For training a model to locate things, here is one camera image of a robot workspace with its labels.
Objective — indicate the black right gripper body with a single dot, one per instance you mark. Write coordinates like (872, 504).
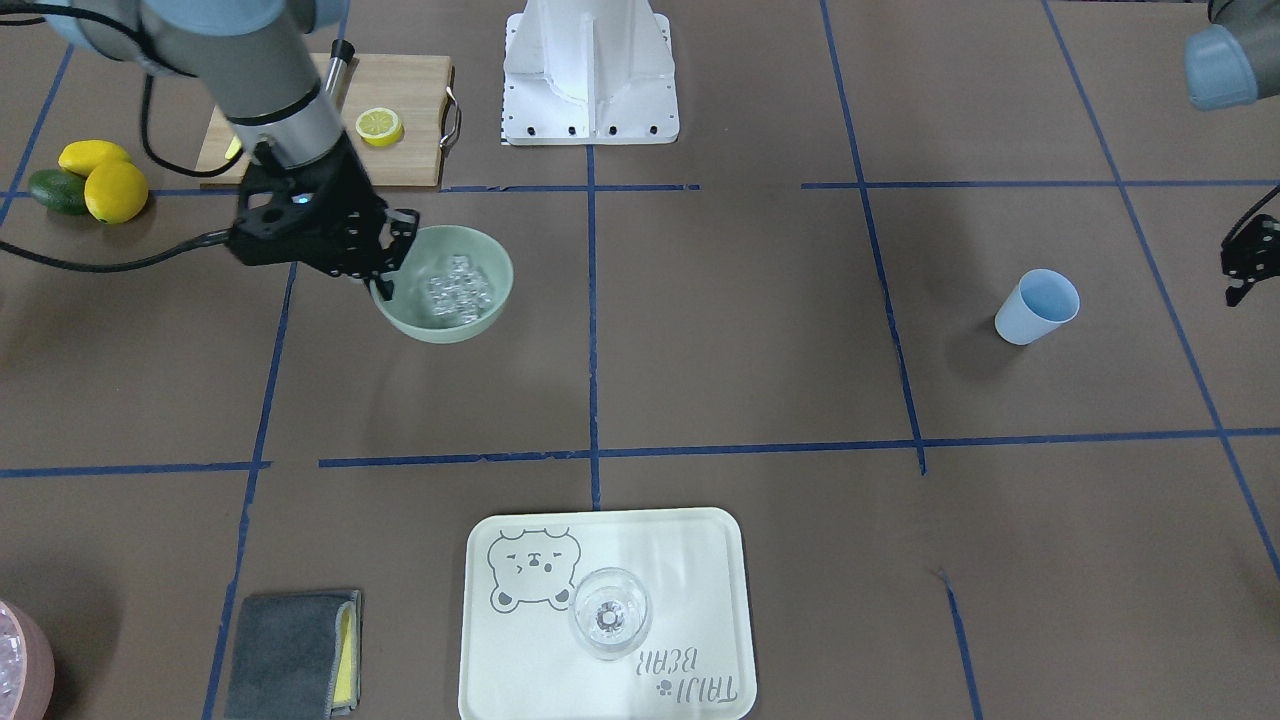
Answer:
(352, 207)

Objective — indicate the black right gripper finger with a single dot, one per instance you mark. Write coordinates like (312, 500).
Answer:
(381, 282)
(403, 224)

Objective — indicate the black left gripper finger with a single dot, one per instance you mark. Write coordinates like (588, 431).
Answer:
(1249, 255)

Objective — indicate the light green bowl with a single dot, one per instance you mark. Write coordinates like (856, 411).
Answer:
(407, 313)

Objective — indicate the light blue plastic cup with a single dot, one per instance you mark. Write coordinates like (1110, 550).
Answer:
(1041, 302)

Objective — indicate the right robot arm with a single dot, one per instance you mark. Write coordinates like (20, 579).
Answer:
(250, 55)

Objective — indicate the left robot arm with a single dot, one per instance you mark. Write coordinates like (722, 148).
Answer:
(1230, 63)

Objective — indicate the pink bowl of ice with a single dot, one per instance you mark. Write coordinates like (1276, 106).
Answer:
(27, 665)

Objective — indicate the lemon half slice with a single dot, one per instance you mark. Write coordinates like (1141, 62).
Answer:
(379, 127)

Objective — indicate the yellow lemon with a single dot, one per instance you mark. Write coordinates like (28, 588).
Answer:
(83, 156)
(115, 192)

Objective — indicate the green lime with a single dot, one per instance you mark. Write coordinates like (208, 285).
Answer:
(59, 191)

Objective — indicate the clear wine glass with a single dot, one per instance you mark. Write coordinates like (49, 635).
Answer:
(610, 613)

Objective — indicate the cream bear tray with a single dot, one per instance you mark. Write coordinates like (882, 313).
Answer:
(519, 659)

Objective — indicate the metal handled knife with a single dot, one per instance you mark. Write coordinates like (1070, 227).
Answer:
(339, 68)

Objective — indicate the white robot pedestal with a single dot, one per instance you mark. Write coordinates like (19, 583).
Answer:
(589, 73)

